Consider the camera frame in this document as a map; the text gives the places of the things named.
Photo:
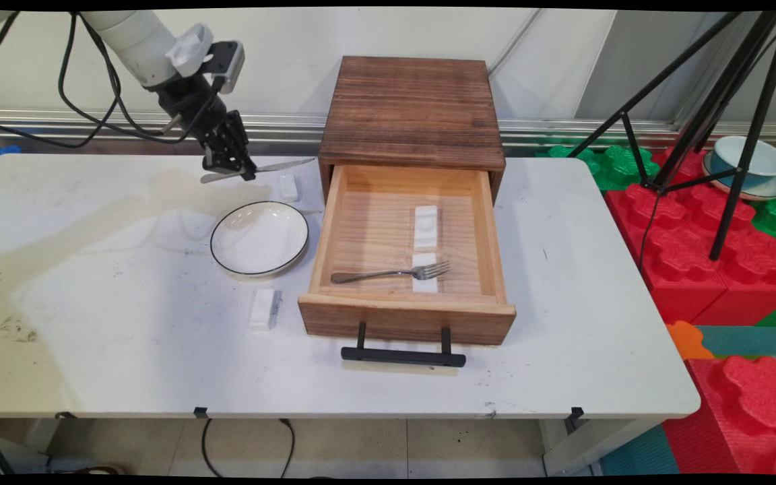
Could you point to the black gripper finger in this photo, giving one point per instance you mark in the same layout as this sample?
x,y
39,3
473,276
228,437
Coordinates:
x,y
218,151
240,145

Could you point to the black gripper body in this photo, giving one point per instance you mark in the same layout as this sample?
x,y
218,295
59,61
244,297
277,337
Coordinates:
x,y
189,104

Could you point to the silver metal knife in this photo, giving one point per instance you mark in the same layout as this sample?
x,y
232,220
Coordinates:
x,y
280,165

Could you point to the silver metal fork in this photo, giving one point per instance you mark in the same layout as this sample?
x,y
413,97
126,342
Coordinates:
x,y
388,273

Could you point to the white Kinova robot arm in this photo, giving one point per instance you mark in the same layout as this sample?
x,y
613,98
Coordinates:
x,y
132,37

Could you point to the white ceramic cutlery rest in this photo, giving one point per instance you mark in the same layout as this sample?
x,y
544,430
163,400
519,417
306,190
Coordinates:
x,y
261,308
426,225
424,284
288,187

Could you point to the white plate with black rim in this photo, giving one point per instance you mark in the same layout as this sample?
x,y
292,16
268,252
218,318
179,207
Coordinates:
x,y
260,239

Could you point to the light wooden drawer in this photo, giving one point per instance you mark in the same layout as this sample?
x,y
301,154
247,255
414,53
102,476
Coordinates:
x,y
374,229

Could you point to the dark brown wooden cabinet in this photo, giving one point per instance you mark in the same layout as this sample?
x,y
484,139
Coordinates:
x,y
415,108

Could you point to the large red foam block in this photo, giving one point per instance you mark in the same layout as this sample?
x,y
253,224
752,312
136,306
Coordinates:
x,y
677,249

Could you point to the white table leg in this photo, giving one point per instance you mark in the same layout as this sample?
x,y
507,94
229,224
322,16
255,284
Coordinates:
x,y
597,444

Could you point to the orange foam piece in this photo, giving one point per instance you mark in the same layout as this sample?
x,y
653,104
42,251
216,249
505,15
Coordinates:
x,y
688,340

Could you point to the black tripod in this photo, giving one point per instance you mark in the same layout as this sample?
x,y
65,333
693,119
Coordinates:
x,y
738,188

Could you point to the light blue bowl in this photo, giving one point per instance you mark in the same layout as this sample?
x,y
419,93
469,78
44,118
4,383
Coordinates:
x,y
762,158

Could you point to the teal foam mat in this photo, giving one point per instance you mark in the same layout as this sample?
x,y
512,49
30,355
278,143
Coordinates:
x,y
752,340

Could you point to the white ribbed camera mount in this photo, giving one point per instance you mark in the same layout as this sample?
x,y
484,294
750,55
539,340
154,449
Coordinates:
x,y
189,48

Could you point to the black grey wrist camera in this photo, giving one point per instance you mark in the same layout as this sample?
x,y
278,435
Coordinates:
x,y
226,60

